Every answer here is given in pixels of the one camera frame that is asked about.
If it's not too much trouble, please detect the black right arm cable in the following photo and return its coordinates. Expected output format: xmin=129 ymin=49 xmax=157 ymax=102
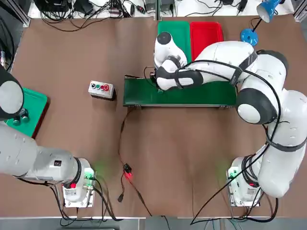
xmin=176 ymin=59 xmax=282 ymax=226

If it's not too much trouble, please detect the aluminium frame post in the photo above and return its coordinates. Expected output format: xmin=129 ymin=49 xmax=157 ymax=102
xmin=154 ymin=0 xmax=163 ymax=21
xmin=14 ymin=0 xmax=32 ymax=27
xmin=294 ymin=0 xmax=307 ymax=23

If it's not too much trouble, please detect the black inline switch module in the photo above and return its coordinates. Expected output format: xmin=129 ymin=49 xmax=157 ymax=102
xmin=123 ymin=163 xmax=134 ymax=180

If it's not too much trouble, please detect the green belt conveyor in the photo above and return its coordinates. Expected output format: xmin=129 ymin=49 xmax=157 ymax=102
xmin=122 ymin=74 xmax=238 ymax=111

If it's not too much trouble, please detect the green plastic tray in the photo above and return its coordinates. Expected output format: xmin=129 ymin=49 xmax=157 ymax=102
xmin=4 ymin=87 xmax=50 ymax=140
xmin=157 ymin=21 xmax=192 ymax=63

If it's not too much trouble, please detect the blue desk lamp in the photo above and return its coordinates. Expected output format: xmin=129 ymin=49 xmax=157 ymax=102
xmin=239 ymin=0 xmax=284 ymax=47

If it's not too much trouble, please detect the red plastic tray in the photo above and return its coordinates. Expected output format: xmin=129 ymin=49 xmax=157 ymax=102
xmin=189 ymin=21 xmax=224 ymax=62

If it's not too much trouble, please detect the black dock box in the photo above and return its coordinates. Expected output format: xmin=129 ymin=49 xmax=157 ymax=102
xmin=33 ymin=0 xmax=69 ymax=12

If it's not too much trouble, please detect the black red conveyor cable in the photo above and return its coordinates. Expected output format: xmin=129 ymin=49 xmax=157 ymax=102
xmin=117 ymin=109 xmax=154 ymax=217

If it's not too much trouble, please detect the grey push button control box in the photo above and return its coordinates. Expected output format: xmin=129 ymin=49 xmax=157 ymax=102
xmin=88 ymin=80 xmax=117 ymax=102

